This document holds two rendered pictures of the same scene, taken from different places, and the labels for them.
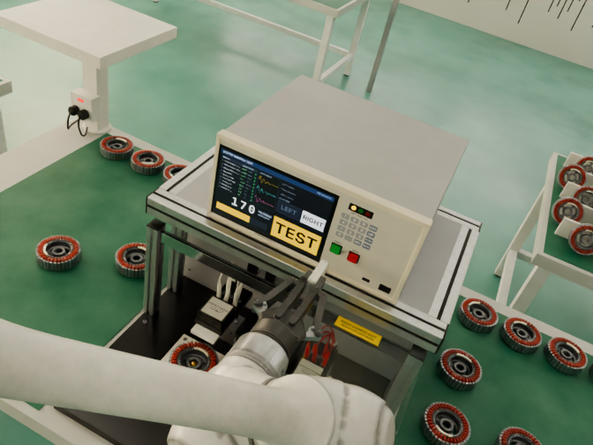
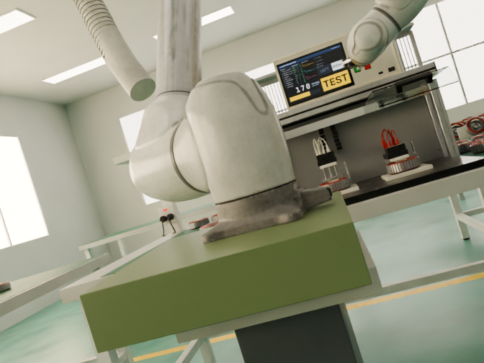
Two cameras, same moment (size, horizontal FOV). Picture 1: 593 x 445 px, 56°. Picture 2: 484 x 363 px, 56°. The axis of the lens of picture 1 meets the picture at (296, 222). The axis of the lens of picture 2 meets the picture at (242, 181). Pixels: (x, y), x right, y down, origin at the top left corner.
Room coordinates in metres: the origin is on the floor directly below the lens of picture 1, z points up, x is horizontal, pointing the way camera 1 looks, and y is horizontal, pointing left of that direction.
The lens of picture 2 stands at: (-0.79, 0.59, 0.92)
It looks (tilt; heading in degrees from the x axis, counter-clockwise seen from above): 0 degrees down; 355
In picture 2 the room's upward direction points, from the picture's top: 17 degrees counter-clockwise
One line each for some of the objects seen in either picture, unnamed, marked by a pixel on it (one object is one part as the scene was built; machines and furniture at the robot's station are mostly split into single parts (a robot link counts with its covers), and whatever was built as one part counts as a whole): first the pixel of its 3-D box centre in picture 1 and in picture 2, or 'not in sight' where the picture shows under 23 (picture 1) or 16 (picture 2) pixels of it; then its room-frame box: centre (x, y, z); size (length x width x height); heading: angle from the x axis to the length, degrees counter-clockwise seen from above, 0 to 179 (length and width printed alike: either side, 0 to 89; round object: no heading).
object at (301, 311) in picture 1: (303, 309); not in sight; (0.66, -0.05, 1.18); 0.11 x 0.01 x 0.04; 162
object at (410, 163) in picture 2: not in sight; (403, 165); (0.70, -0.09, 0.80); 0.11 x 0.11 x 0.04
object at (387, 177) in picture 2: not in sight; (405, 171); (0.70, -0.09, 0.78); 0.15 x 0.15 x 0.01; 74
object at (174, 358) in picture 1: (193, 364); (334, 185); (0.77, 0.15, 0.80); 0.11 x 0.11 x 0.04
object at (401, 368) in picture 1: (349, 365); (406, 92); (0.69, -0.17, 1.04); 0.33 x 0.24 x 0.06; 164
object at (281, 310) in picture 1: (289, 303); not in sight; (0.66, -0.02, 1.18); 0.11 x 0.01 x 0.04; 165
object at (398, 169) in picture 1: (342, 176); (334, 75); (1.04, -0.07, 1.22); 0.44 x 0.39 x 0.20; 74
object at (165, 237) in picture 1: (277, 293); (347, 115); (0.83, 0.00, 1.03); 0.62 x 0.01 x 0.03; 74
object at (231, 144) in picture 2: not in sight; (233, 135); (0.03, 0.51, 1.00); 0.18 x 0.16 x 0.22; 39
